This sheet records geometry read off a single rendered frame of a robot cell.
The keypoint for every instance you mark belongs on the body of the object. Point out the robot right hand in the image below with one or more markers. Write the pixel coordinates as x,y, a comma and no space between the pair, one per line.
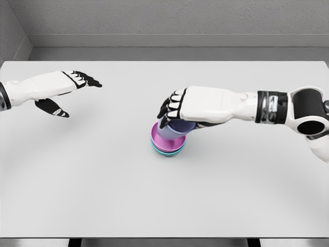
203,103

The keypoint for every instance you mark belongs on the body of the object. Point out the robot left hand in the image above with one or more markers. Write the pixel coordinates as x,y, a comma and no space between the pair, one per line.
52,82

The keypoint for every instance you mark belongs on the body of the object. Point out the lavender cup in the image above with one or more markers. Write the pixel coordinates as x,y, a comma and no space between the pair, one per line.
174,130

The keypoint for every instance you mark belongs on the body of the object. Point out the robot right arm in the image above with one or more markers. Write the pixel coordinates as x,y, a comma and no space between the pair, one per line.
282,109

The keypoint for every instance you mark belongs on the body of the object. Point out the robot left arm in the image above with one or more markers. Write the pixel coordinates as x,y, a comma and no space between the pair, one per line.
11,94

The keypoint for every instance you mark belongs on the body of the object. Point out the pink bowl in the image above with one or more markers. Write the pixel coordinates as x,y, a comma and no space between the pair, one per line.
167,144

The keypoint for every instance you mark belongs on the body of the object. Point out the teal bowl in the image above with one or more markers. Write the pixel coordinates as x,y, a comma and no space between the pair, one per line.
168,153

